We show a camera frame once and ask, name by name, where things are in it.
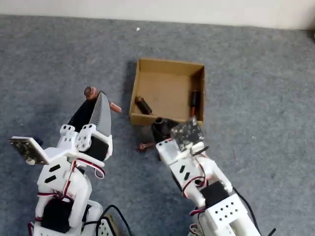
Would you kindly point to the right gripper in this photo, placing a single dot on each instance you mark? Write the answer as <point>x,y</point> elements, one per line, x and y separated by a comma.
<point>187,169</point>

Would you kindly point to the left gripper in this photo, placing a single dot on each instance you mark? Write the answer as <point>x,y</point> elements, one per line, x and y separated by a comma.
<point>55,157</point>

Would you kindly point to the black sleeve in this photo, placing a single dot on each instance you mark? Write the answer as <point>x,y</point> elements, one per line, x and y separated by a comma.
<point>162,123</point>

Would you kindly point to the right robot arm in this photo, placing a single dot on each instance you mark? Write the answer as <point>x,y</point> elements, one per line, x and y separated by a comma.
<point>226,211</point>

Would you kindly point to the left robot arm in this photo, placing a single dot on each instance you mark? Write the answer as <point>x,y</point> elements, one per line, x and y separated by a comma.
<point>78,186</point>

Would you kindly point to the cardboard box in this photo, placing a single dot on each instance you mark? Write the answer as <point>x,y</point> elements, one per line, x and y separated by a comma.
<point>165,86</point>

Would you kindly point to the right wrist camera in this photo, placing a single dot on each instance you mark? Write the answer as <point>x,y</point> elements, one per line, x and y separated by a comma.
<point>188,134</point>

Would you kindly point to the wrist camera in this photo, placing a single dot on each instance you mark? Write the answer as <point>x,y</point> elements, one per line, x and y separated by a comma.
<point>188,134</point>
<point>28,150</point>

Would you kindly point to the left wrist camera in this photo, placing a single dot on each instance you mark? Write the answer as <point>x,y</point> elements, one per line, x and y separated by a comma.
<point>28,150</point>

